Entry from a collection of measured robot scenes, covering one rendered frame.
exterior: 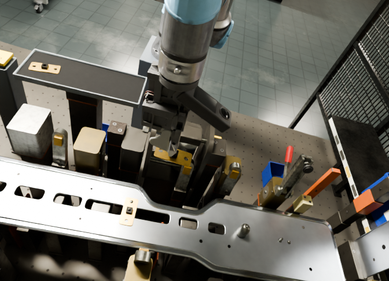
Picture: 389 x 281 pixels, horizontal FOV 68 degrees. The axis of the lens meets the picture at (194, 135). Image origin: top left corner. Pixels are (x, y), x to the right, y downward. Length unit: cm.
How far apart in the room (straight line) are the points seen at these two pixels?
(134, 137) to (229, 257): 45
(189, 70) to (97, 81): 56
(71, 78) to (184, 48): 60
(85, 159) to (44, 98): 73
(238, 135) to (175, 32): 121
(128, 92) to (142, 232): 43
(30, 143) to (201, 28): 66
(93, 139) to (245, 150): 87
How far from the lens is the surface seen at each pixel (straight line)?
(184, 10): 41
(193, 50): 43
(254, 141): 161
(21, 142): 95
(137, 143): 90
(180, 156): 65
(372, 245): 107
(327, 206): 159
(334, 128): 143
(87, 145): 89
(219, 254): 88
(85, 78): 98
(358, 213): 116
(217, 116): 52
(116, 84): 97
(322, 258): 103
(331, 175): 96
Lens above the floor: 179
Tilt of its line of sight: 47 degrees down
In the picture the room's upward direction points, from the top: 21 degrees clockwise
